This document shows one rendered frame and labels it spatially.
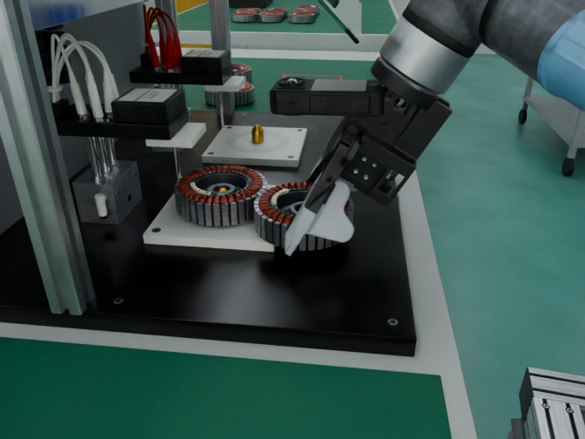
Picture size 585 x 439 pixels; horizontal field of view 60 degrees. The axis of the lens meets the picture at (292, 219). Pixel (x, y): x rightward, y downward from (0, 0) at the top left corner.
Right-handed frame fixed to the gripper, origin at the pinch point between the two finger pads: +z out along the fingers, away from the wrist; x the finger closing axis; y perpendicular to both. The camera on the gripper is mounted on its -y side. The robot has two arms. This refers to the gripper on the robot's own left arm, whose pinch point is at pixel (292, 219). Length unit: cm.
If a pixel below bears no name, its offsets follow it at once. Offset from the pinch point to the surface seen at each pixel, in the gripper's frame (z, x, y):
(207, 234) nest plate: 5.3, -3.3, -7.5
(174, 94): -4.6, 3.5, -18.6
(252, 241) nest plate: 2.8, -3.9, -2.9
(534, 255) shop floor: 34, 131, 101
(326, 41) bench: 12, 160, -10
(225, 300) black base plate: 4.1, -13.1, -2.6
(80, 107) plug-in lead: 1.2, 0.4, -26.9
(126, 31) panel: 5, 37, -39
